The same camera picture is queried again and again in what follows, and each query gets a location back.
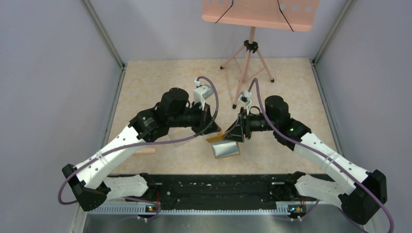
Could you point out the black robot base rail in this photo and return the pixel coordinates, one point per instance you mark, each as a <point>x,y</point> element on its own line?
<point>221,192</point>

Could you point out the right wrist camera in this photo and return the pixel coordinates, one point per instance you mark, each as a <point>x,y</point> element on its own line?
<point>245,97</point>

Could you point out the wooden handle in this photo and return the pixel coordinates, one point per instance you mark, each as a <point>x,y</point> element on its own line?
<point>145,151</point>

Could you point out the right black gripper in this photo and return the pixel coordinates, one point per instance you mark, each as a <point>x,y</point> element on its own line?
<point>236,132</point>

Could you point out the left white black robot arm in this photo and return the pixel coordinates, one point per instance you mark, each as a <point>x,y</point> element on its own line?
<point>90,180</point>

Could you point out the pink music stand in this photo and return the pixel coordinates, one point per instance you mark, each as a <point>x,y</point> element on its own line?
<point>292,15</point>

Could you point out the orange leather card holder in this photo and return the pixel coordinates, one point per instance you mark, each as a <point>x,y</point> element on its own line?
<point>222,148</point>

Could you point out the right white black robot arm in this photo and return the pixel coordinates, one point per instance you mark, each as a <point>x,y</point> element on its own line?
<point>358,192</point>

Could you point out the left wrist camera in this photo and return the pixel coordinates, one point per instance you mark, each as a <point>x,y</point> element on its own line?
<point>201,93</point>

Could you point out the clear plastic card box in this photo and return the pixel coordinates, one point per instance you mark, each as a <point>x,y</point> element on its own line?
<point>177,139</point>

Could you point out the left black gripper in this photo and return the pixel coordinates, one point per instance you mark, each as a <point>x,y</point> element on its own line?
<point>205,116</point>

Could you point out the white slotted cable duct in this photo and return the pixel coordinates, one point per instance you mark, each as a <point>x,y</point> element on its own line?
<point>141,209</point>

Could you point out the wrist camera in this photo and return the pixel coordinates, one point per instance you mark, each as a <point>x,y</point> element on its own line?
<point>201,93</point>
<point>245,97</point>

